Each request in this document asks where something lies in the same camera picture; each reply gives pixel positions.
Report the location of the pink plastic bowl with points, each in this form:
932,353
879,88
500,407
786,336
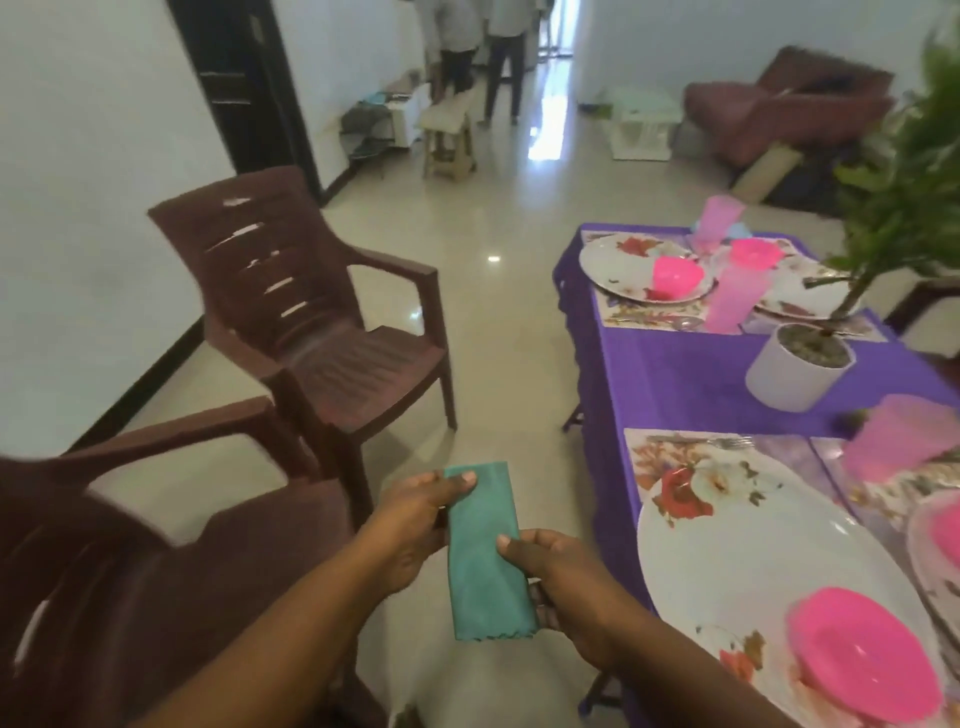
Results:
949,532
754,253
862,652
675,276

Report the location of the dark wooden door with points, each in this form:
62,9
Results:
225,75

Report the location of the brown paper bag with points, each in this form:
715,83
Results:
765,176

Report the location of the green cloth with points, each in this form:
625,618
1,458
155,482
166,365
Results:
853,420

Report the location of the teal cloth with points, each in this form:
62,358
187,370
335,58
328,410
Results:
487,562

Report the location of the pink plastic cup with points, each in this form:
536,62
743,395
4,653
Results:
716,217
896,439
735,300

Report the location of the green plant with white pot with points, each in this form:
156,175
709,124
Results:
799,371

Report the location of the red sofa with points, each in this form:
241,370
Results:
787,112

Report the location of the beige plastic stool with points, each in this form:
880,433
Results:
450,142

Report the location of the black bag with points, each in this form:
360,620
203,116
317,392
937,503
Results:
810,187

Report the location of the person's left hand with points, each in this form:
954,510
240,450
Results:
409,532

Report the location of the person's right forearm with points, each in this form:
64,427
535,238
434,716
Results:
690,690

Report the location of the person's right hand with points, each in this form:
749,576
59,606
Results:
577,592

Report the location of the white appliance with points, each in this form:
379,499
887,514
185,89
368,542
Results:
637,124

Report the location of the steel fork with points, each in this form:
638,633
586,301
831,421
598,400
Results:
724,443

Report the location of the steel spoon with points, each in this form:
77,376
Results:
686,323

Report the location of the person's left forearm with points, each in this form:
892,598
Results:
285,652

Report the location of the purple cloth table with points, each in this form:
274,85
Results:
675,375

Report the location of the white floral plate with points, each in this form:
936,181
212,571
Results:
926,585
615,262
817,296
750,555

